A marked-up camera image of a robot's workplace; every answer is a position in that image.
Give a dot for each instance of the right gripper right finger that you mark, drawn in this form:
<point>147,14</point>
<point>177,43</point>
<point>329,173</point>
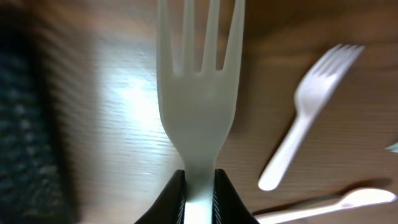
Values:
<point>227,206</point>

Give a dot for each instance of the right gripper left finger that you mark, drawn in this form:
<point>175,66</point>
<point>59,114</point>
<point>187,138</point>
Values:
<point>169,206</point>

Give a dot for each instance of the white plastic fork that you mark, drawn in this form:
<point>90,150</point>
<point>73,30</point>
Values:
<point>197,108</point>
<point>311,95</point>

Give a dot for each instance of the pale blue plastic fork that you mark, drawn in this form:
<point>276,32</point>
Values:
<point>393,148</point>

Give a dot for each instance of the black perforated plastic basket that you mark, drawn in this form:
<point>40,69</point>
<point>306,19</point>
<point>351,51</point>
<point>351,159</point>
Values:
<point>32,188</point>

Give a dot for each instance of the white plastic spoon right side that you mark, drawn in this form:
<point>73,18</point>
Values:
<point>357,198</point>

